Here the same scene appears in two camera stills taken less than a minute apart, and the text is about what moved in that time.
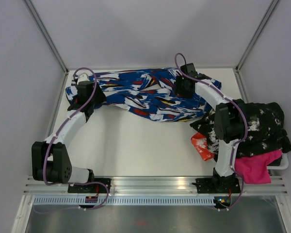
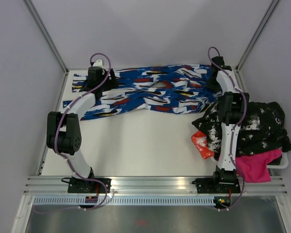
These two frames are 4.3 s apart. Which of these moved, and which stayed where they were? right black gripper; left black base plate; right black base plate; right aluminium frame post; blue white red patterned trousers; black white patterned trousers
Moved: blue white red patterned trousers; right black gripper
Stayed: right aluminium frame post; black white patterned trousers; right black base plate; left black base plate
